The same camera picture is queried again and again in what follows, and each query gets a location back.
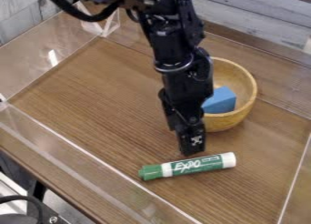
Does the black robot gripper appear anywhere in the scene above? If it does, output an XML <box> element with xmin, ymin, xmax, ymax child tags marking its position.
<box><xmin>156</xmin><ymin>46</ymin><xmax>215</xmax><ymax>158</ymax></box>

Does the green and white marker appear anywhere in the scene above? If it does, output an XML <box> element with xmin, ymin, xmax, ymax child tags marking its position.
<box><xmin>139</xmin><ymin>152</ymin><xmax>236</xmax><ymax>181</ymax></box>

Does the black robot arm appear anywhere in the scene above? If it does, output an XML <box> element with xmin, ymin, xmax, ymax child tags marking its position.
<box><xmin>90</xmin><ymin>0</ymin><xmax>214</xmax><ymax>156</ymax></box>

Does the brown wooden bowl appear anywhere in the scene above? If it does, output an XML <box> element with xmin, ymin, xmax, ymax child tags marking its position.
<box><xmin>204</xmin><ymin>57</ymin><xmax>258</xmax><ymax>132</ymax></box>

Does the blue rectangular block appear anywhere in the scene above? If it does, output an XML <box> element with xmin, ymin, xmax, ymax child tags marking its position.
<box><xmin>202</xmin><ymin>87</ymin><xmax>236</xmax><ymax>114</ymax></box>

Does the black table leg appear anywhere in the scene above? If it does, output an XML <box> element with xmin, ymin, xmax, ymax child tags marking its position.
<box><xmin>34</xmin><ymin>180</ymin><xmax>47</xmax><ymax>201</ymax></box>

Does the clear acrylic tray wall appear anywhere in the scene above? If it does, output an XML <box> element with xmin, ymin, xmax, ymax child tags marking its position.
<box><xmin>0</xmin><ymin>14</ymin><xmax>311</xmax><ymax>224</ymax></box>

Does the black cable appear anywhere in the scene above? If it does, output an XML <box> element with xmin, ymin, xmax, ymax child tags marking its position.
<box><xmin>40</xmin><ymin>0</ymin><xmax>127</xmax><ymax>23</ymax></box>

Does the black metal bracket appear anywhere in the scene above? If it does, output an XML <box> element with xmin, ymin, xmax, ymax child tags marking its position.
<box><xmin>26</xmin><ymin>201</ymin><xmax>71</xmax><ymax>224</ymax></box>

